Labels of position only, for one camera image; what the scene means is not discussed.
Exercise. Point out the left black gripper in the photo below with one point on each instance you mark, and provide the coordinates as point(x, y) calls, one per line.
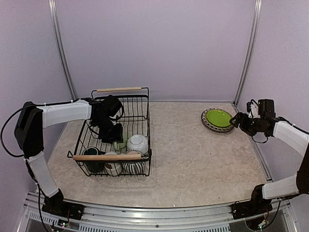
point(118, 135)

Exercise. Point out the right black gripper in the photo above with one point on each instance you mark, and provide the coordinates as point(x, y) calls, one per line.
point(239, 116)

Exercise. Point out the black white striped plate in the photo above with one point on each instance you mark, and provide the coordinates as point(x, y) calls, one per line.
point(217, 129)

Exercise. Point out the light green mug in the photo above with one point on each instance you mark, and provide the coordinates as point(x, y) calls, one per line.
point(120, 141)

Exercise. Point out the bright green plate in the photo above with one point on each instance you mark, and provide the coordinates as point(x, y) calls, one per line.
point(219, 118)

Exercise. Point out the yellow patterned plate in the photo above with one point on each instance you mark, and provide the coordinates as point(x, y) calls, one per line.
point(210, 125)

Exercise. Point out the black wire dish rack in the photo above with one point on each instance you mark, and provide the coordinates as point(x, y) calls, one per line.
point(135, 120)

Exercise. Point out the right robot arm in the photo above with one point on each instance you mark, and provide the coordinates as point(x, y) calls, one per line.
point(261, 118)

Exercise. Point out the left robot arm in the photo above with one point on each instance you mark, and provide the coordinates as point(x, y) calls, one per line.
point(28, 132)

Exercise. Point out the white ceramic bowl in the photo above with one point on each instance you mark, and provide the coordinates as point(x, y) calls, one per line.
point(138, 142)

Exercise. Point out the white brown cup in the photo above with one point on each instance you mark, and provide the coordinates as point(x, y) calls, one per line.
point(113, 169)

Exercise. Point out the dark green mug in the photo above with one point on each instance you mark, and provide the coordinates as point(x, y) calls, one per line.
point(93, 167)

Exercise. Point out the black white striped bowl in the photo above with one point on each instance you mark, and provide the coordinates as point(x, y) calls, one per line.
point(134, 168)

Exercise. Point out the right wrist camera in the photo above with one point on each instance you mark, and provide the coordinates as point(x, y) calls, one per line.
point(252, 109)

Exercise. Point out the right aluminium corner post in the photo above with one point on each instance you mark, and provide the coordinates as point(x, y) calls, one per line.
point(249, 51)

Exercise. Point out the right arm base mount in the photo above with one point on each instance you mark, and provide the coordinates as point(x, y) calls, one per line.
point(256, 205)

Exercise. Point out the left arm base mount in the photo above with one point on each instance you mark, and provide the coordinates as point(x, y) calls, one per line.
point(56, 205)

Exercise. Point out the aluminium front rail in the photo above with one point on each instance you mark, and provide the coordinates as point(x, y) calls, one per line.
point(105, 218)

